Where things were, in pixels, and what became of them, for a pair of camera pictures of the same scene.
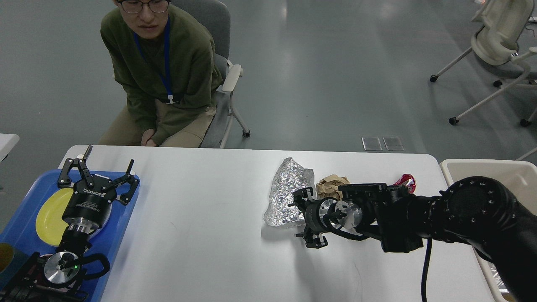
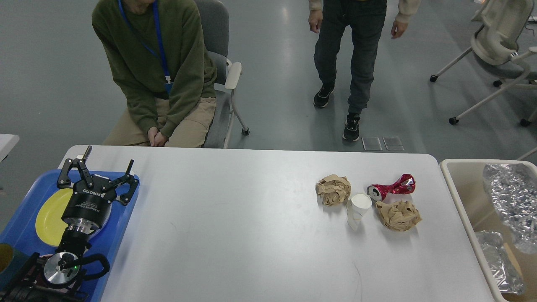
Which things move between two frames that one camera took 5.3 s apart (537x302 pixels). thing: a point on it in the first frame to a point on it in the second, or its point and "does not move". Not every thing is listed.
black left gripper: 90,205 does not move
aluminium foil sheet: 289,177 to 512,188
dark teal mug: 11,259 does not move
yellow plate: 50,225 does not move
